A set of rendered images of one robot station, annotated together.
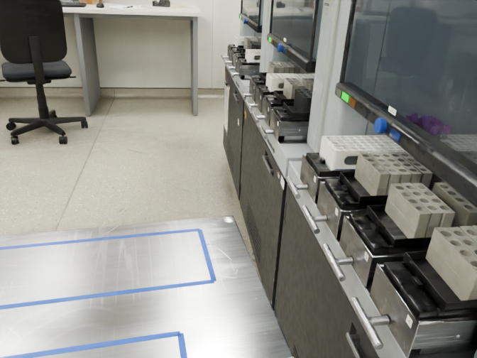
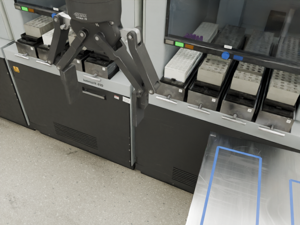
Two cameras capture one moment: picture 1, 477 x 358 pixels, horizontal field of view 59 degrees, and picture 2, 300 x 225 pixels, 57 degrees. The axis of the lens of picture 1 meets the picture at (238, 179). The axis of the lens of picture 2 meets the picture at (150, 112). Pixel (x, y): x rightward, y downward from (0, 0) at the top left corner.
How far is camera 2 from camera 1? 93 cm
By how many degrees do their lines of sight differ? 49
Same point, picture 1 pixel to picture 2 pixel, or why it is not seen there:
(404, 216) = (248, 87)
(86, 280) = (245, 200)
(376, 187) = (220, 81)
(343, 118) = (164, 53)
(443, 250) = (278, 92)
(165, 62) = not seen: outside the picture
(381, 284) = (264, 116)
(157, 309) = (274, 181)
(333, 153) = (184, 74)
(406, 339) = (287, 127)
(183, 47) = not seen: outside the picture
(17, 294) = not seen: outside the picture
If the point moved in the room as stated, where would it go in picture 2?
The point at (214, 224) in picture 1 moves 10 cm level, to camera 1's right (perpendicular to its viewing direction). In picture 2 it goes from (215, 139) to (226, 124)
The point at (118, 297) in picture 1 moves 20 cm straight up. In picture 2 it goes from (262, 192) to (286, 145)
